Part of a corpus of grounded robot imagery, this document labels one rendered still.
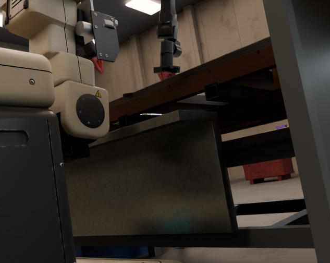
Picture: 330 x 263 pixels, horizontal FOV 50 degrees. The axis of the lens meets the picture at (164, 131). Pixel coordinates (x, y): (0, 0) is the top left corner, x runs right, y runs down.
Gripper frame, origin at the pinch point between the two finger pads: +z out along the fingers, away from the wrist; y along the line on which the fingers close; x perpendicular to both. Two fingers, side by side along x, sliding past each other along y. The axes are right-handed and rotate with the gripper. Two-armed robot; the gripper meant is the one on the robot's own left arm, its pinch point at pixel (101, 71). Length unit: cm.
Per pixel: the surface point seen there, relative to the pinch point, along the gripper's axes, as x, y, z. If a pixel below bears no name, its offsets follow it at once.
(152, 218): 34, -22, 55
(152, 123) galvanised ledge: 35, -43, 20
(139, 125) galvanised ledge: 34, -38, 19
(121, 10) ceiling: -869, 648, -129
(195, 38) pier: -966, 495, 57
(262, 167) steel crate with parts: -571, 248, 363
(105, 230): 34, 7, 58
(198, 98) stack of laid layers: -29.0, -20.9, 31.7
